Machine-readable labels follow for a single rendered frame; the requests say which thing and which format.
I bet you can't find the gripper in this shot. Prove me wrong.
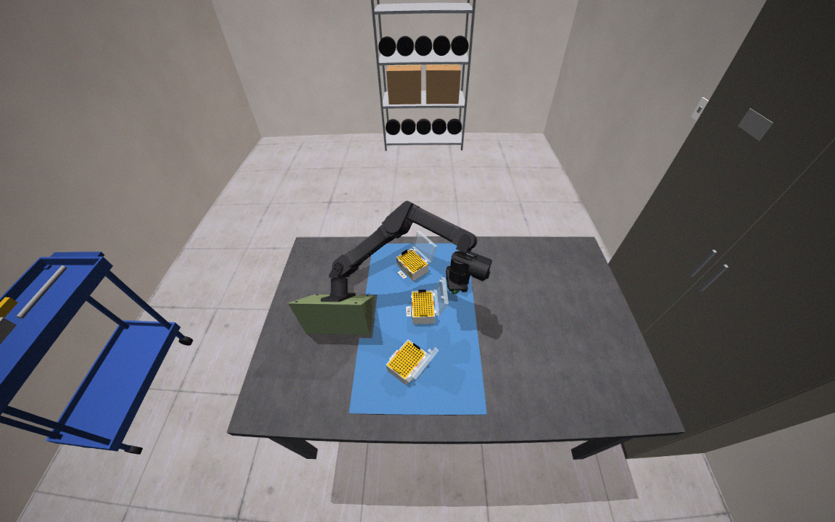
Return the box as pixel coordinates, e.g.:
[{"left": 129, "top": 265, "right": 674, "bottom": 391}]
[{"left": 446, "top": 266, "right": 468, "bottom": 294}]

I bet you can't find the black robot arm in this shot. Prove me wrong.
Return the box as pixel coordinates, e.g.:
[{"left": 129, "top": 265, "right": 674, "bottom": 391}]
[{"left": 321, "top": 201, "right": 492, "bottom": 302}]

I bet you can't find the yellow pipette tip rack plate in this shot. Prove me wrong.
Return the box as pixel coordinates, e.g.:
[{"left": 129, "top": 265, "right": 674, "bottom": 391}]
[
  {"left": 412, "top": 289, "right": 434, "bottom": 317},
  {"left": 388, "top": 341, "right": 424, "bottom": 378},
  {"left": 398, "top": 249, "right": 427, "bottom": 273}
]

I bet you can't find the blue bench mat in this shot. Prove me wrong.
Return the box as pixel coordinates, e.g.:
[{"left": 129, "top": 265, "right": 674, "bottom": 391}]
[{"left": 349, "top": 244, "right": 487, "bottom": 415}]

